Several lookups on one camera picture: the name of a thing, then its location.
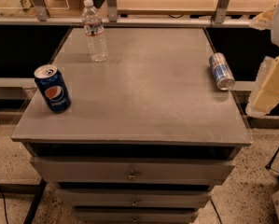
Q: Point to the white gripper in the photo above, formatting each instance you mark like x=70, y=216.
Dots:
x=265, y=93

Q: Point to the red bull can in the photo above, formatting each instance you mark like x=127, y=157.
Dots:
x=221, y=72

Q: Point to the blue pepsi can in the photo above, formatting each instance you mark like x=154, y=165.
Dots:
x=50, y=83

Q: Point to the grey drawer cabinet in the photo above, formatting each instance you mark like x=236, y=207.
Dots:
x=153, y=98

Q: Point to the clear plastic water bottle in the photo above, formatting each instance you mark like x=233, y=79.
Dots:
x=94, y=31

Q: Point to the top grey drawer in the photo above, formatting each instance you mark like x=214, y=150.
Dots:
x=132, y=170

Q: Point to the grey drawer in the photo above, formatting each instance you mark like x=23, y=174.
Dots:
x=134, y=198
x=135, y=216
x=132, y=170

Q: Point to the middle grey drawer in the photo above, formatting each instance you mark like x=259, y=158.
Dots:
x=134, y=198

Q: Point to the bottom grey drawer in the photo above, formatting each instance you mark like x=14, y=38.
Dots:
x=135, y=216

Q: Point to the metal shelf rail frame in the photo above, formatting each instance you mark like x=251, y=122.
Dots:
x=11, y=12

